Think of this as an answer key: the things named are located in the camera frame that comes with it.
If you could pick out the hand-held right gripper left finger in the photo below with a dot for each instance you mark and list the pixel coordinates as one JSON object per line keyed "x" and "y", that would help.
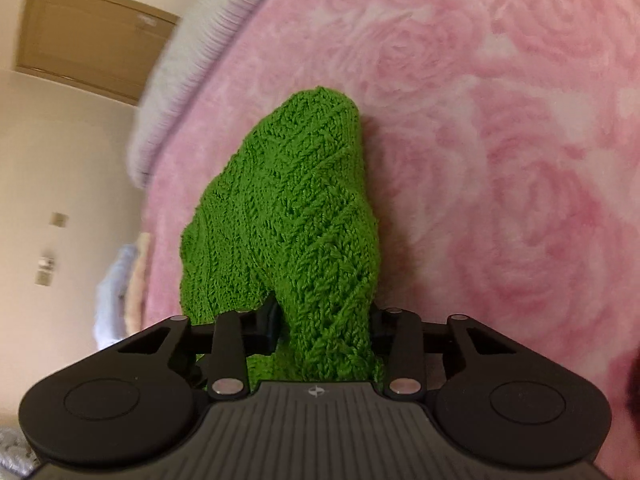
{"x": 267, "y": 327}

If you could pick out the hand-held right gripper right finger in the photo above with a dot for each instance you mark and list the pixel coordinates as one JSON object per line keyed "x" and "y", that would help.
{"x": 405, "y": 345}

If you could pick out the green knitted sweater vest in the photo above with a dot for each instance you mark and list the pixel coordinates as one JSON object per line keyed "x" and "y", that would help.
{"x": 300, "y": 230}

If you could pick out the light blue folded towel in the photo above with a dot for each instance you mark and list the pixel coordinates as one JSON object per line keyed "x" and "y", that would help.
{"x": 115, "y": 300}

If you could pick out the wooden door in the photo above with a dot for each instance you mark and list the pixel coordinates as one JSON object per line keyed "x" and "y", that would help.
{"x": 95, "y": 35}

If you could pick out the small wall switch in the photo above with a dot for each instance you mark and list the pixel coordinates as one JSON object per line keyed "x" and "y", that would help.
{"x": 59, "y": 220}

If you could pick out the pink rose print blanket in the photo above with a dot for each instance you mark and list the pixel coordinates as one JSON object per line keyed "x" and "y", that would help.
{"x": 490, "y": 160}

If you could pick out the peach folded towel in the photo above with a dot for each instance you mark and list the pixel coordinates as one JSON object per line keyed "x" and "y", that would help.
{"x": 137, "y": 280}

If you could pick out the grey fuzzy cloth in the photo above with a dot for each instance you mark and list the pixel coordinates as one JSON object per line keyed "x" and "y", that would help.
{"x": 15, "y": 452}

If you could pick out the white wall outlet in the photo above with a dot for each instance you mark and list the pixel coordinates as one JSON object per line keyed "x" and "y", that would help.
{"x": 45, "y": 271}

